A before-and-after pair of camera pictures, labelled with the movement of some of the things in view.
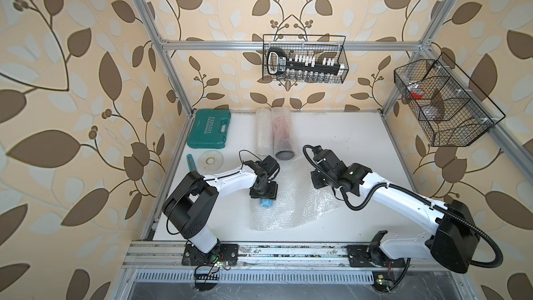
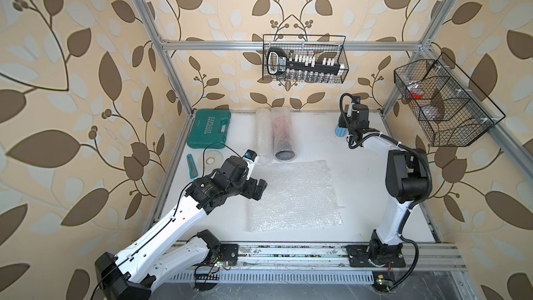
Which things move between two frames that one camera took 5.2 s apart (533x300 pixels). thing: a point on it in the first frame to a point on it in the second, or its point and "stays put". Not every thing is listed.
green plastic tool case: [209, 128] stays put
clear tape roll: [210, 160] stays put
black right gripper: [316, 181] to [342, 123]
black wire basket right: [452, 110] stays put
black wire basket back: [307, 59] stays put
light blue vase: [266, 203] to [341, 132]
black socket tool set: [302, 67] stays put
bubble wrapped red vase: [282, 134] stays put
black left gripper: [272, 194] to [251, 183]
